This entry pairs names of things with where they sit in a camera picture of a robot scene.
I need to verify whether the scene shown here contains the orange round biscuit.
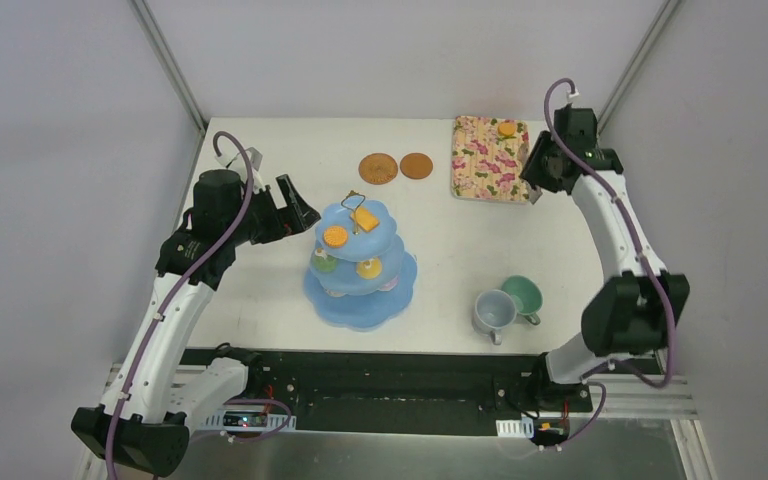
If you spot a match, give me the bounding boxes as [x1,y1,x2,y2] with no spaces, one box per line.
[322,225,350,249]
[497,122,518,138]

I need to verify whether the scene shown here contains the green cupcake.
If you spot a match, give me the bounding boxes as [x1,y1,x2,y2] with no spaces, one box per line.
[311,248,339,273]

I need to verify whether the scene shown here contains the orange square biscuit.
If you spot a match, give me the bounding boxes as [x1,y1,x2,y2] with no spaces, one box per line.
[350,206,380,233]

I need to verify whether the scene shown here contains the yellow frosted donut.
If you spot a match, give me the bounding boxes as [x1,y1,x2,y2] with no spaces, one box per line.
[356,257,383,280]

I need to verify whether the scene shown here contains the smooth wooden coaster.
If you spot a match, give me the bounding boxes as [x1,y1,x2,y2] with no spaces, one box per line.
[399,152,434,180]

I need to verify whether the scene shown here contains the grey-blue ceramic mug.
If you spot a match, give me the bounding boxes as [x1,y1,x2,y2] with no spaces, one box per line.
[471,289,519,346]

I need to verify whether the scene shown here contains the metal serving tongs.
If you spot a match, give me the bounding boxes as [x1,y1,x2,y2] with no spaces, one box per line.
[526,184,542,205]

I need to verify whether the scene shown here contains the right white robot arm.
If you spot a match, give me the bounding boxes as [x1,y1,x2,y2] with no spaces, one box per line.
[520,105,690,410]

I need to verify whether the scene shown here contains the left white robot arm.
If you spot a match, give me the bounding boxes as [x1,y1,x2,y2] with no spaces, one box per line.
[71,157,321,478]

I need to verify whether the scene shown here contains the floral serving tray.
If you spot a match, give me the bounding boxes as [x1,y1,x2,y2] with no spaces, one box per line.
[450,115,530,203]

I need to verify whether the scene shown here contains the blue three-tier cake stand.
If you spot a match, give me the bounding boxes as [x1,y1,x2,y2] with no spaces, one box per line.
[303,190,418,331]

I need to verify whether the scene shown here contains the woven rattan coaster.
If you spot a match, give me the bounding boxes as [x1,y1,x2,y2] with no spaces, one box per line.
[358,153,399,185]

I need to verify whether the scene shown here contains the green ceramic cup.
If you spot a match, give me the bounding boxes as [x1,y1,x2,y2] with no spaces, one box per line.
[501,275,543,326]

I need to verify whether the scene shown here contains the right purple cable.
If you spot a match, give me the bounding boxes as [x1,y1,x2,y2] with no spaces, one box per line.
[536,78,679,453]

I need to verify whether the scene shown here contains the purple cable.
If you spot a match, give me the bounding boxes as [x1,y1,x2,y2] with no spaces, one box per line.
[536,78,679,453]
[104,131,255,480]

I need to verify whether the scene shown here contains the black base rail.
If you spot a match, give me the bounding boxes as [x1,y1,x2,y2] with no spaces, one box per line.
[180,345,593,437]

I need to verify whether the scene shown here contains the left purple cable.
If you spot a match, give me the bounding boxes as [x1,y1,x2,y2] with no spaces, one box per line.
[104,131,255,480]

